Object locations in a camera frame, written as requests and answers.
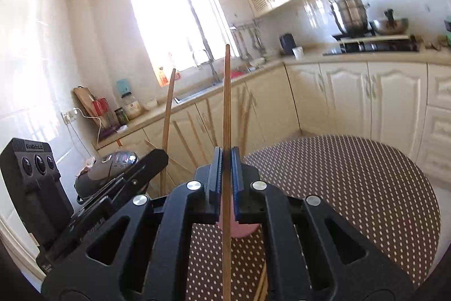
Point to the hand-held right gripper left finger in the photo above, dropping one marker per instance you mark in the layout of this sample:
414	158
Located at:
219	181

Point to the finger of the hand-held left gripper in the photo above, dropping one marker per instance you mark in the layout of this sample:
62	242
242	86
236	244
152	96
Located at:
148	167

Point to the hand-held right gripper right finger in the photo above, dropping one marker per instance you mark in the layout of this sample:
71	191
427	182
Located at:
235	188

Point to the pink cup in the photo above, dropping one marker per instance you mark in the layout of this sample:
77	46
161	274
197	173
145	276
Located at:
243	230

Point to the long wooden chopstick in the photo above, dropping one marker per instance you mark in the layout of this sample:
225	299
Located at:
258	287
265	281
168	110
227	93

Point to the bunch of wooden chopsticks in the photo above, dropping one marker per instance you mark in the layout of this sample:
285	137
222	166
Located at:
243	117

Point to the grey rice cooker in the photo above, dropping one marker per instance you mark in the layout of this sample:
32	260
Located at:
112	161

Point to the dark glass jar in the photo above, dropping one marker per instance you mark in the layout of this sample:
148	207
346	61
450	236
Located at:
121	116

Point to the clear jar with label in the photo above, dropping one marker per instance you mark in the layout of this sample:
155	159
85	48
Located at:
132	107

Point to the small white bowl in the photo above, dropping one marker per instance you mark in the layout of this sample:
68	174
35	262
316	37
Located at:
151	104

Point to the teal box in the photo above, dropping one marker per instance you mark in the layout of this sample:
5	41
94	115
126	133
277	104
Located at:
123	87

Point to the wooden cutting board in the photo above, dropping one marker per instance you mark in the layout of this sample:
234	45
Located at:
84	103

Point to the steel sink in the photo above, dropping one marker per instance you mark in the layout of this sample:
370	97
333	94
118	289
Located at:
197	91

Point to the orange detergent bottle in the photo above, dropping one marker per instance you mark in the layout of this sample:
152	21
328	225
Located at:
162	77

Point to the chrome faucet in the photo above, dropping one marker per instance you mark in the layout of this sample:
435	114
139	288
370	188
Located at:
210	64

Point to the cream kitchen cabinets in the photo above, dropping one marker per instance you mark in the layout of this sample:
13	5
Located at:
352	103

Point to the kitchen window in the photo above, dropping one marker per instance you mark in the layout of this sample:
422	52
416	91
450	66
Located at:
169	22

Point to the small white cup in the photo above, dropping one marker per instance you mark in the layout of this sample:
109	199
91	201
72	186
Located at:
298	53

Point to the dark blue canister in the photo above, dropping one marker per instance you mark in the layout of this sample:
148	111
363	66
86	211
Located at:
287	44

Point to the black gas stove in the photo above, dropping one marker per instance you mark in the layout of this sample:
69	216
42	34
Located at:
373	46

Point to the steel stockpot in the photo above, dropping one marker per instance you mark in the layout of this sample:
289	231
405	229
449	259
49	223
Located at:
350	17

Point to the steel wok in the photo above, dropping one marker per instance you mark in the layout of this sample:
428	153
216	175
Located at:
391	26

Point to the wall power outlet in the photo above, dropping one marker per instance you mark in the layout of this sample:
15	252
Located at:
69	116

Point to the rail with hanging utensils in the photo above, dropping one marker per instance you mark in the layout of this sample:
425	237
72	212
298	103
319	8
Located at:
246	36

